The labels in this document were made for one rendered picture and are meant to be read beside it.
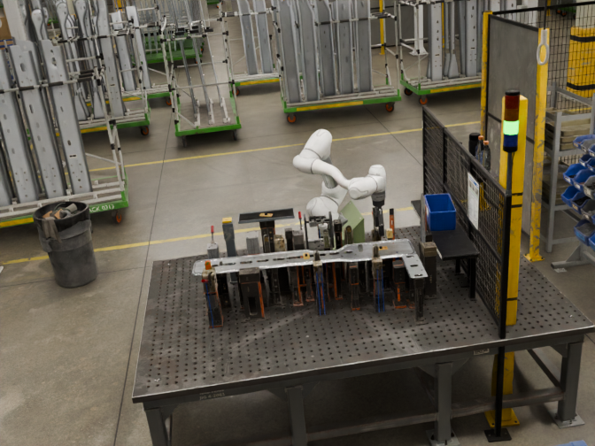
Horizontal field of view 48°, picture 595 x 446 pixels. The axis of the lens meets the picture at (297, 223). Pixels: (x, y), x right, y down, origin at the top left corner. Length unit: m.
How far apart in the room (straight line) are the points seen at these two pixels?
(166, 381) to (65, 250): 2.86
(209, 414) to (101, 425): 0.71
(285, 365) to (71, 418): 1.76
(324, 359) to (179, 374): 0.80
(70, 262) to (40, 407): 1.75
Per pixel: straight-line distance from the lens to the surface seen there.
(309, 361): 3.69
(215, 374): 3.70
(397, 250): 4.12
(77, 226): 6.25
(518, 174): 3.59
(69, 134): 7.84
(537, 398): 4.27
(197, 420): 4.54
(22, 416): 5.05
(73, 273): 6.45
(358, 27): 11.14
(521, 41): 6.05
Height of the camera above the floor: 2.85
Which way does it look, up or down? 24 degrees down
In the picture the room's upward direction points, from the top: 6 degrees counter-clockwise
